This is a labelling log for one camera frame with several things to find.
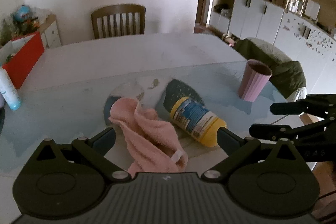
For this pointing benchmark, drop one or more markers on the white spray bottle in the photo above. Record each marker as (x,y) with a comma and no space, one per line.
(8,90)

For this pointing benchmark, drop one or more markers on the pink ribbed cup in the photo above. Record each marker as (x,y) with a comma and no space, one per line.
(252,80)

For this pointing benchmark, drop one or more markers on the white wall cabinet unit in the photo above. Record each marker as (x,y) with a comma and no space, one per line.
(262,19)

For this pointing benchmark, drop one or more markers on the red box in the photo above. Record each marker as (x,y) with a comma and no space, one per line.
(25,58)

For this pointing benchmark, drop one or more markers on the small white side cabinet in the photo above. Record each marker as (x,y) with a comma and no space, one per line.
(51,32)

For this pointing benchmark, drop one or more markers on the glass jar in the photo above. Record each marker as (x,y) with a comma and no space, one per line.
(302,3)

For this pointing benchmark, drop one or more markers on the yellow bottle with blue label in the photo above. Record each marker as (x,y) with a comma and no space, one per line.
(195,119)

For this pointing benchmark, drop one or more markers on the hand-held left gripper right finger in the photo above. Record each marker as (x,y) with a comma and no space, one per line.
(226,139)

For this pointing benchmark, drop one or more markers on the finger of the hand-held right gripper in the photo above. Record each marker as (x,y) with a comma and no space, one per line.
(286,108)
(265,131)

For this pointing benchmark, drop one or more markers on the blue round toy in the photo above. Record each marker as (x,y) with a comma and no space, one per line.
(22,12)

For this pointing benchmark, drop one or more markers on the round printed placemat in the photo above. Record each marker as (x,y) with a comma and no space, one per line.
(181,90)

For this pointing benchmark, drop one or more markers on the chair with green cover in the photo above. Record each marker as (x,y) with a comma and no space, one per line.
(283,66)

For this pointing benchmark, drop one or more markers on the wooden slatted chair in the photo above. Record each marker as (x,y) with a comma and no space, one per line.
(118,20)

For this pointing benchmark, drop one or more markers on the pink towel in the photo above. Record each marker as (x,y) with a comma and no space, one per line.
(147,132)

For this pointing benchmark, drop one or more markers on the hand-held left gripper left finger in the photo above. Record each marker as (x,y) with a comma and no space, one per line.
(105,139)

